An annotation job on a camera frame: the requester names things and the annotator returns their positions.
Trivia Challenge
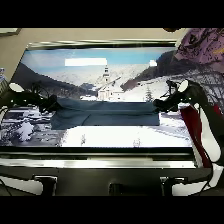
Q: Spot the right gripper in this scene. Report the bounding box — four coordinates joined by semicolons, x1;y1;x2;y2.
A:
152;96;176;113

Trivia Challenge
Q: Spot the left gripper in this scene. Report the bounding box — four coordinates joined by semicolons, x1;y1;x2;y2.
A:
39;94;63;114

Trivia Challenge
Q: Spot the blue garment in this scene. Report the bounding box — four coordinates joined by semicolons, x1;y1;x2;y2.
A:
49;97;161;131

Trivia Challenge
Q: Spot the red garment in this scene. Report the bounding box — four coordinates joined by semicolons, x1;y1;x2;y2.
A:
179;103;224;169

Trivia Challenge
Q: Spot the purple patterned garment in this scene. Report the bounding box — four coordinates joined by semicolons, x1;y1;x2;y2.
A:
173;28;224;74

